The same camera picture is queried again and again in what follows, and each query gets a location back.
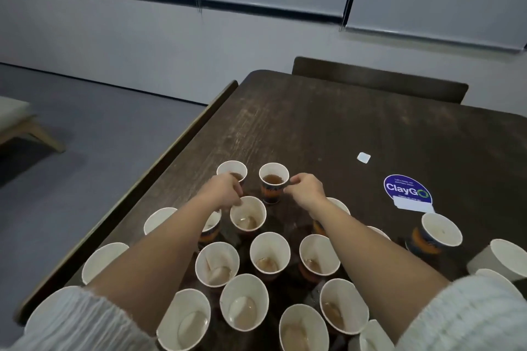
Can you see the person's left forearm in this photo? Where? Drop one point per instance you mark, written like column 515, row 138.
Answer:
column 148, row 264

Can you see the person's right hand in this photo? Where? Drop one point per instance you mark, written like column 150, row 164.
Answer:
column 306, row 190

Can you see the person's right forearm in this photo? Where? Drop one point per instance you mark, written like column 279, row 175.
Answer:
column 379, row 264

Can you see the small white paper label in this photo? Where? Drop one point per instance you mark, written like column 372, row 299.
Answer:
column 363, row 157

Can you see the beige cushioned lounge chair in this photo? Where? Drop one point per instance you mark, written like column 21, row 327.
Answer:
column 16, row 116

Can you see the person's left hand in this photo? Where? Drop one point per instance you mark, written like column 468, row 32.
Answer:
column 221, row 192

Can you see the dark wooden table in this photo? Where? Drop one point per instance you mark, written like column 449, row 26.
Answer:
column 329, row 124

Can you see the round blue sticker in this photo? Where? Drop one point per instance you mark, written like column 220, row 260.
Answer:
column 408, row 189

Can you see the dark wooden chair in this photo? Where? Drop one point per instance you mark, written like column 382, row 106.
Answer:
column 379, row 78

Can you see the group of paper cups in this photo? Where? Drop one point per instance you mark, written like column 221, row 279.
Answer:
column 270, row 252

